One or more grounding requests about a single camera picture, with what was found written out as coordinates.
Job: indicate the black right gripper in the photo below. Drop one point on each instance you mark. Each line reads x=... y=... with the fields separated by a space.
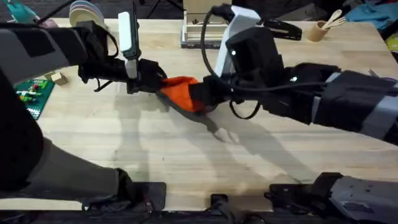
x=292 y=93

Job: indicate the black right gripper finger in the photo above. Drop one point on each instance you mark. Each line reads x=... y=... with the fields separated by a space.
x=199 y=87

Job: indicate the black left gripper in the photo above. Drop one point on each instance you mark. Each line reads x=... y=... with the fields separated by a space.
x=102 y=67

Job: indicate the orange and grey zip bag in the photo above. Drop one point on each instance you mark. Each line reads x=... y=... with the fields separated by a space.
x=178 y=91

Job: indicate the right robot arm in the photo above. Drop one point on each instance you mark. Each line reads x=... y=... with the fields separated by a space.
x=357 y=99

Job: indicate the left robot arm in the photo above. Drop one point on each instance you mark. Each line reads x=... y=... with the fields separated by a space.
x=28 y=53

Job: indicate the pale wooden box rack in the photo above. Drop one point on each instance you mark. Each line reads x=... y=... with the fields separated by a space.
x=199 y=31

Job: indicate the upright flat wrist plate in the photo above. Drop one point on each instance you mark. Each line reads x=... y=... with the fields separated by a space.
x=239 y=21
x=126 y=31

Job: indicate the stack of pale plates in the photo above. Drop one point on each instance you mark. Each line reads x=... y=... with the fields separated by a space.
x=85 y=12

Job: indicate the small wooden block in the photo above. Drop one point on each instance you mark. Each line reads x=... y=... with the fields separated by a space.
x=59 y=79

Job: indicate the black elongated tool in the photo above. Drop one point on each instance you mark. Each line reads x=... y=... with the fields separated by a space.
x=284 y=29

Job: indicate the green board with toy blocks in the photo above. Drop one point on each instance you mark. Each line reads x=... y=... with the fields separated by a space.
x=34 y=96

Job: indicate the wooden cup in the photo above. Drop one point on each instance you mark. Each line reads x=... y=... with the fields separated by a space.
x=317 y=32

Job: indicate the wooden fork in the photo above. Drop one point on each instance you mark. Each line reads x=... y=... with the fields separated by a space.
x=337 y=22

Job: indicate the wooden spoon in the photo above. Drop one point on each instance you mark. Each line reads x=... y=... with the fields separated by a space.
x=334 y=15

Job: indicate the teal object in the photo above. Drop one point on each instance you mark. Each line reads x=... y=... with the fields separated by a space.
x=20 y=11

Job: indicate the blue cloth heap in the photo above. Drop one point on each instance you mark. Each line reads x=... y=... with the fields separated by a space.
x=373 y=15

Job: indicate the yellow object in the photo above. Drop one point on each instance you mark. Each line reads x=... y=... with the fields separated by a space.
x=393 y=42

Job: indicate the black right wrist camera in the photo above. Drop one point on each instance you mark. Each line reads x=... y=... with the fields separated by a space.
x=255 y=53

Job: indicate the black rail clamp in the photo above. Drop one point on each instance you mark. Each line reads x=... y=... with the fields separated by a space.
x=220 y=205

